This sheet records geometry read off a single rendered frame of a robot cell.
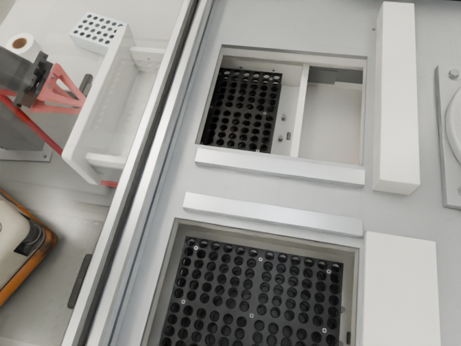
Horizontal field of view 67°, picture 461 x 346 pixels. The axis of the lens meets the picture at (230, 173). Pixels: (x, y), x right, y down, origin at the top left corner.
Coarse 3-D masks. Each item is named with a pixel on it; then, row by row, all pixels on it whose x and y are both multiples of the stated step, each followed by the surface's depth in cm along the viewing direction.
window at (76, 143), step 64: (0, 0) 22; (64, 0) 27; (128, 0) 37; (192, 0) 57; (0, 64) 22; (64, 64) 28; (128, 64) 39; (0, 128) 23; (64, 128) 29; (128, 128) 41; (0, 192) 24; (64, 192) 31; (128, 192) 43; (0, 256) 24; (64, 256) 32; (0, 320) 25; (64, 320) 33
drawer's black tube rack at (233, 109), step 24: (240, 72) 63; (264, 72) 63; (216, 96) 61; (240, 96) 61; (264, 96) 64; (216, 120) 63; (240, 120) 59; (264, 120) 58; (216, 144) 57; (240, 144) 60; (264, 144) 56
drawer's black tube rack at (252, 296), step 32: (224, 256) 52; (256, 256) 49; (288, 256) 48; (192, 288) 50; (224, 288) 47; (256, 288) 47; (288, 288) 47; (320, 288) 50; (192, 320) 46; (224, 320) 48; (256, 320) 45; (288, 320) 45; (320, 320) 47
